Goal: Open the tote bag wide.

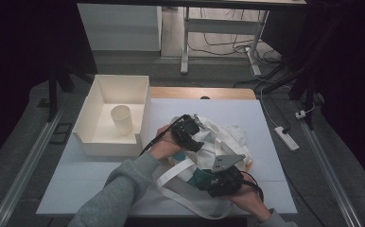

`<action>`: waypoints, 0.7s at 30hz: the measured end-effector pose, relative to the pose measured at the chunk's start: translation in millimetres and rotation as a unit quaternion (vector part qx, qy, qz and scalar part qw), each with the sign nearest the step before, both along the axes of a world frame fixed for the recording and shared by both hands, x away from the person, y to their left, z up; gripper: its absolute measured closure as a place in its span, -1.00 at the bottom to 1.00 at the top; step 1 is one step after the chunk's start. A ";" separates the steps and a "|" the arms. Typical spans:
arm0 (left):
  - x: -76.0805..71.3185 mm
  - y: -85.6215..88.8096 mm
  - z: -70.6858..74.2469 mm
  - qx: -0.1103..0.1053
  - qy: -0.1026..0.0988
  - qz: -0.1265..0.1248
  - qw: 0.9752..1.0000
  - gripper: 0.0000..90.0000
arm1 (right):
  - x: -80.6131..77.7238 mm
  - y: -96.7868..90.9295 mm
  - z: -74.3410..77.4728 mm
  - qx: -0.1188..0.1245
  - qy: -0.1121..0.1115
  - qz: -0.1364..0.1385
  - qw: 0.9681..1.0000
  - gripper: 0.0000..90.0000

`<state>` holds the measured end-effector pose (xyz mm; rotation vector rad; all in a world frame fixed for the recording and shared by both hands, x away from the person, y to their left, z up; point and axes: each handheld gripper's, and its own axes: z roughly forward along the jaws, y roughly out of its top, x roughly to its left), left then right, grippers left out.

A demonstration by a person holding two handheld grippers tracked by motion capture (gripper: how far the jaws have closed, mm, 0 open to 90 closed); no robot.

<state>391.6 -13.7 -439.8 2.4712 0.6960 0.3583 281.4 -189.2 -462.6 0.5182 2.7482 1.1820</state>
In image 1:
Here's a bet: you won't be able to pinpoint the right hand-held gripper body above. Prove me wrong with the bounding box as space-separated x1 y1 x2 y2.
207 153 247 199

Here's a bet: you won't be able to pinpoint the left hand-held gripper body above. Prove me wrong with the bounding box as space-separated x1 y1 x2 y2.
170 113 204 148

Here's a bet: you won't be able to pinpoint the white tote bag coloured patches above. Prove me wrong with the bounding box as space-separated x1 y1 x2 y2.
155 114 256 220

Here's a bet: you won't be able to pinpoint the white cup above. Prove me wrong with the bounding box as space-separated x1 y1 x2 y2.
110 104 135 137

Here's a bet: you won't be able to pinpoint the white box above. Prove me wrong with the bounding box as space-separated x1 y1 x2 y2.
72 74 151 158

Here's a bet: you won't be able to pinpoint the person's left hand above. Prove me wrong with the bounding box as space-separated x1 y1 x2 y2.
148 123 185 161

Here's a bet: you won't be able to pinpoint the person's right hand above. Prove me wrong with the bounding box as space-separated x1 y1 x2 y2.
222 183 272 222

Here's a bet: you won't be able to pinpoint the white power strip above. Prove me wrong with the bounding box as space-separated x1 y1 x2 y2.
273 126 301 152

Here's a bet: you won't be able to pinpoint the white table board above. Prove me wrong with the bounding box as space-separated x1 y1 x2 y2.
36 97 298 218

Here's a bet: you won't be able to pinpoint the white cabinet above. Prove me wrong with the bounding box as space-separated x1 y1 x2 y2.
77 3 164 52

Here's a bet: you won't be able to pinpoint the black stand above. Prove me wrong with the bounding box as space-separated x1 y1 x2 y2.
37 61 96 123
259 18 344 131

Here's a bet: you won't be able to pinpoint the black floor plate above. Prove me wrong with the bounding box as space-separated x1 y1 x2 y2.
49 122 74 146

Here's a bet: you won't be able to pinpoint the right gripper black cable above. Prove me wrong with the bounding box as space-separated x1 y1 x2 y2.
240 170 266 203

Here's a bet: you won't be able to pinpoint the tangle of floor cables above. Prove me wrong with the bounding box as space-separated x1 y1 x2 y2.
188 8 283 65

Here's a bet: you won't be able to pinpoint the metal floor rail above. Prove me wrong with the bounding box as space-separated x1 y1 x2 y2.
292 100 363 227
0 105 66 227

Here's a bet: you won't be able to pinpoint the white desk frame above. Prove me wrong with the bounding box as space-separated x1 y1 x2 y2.
180 7 270 77

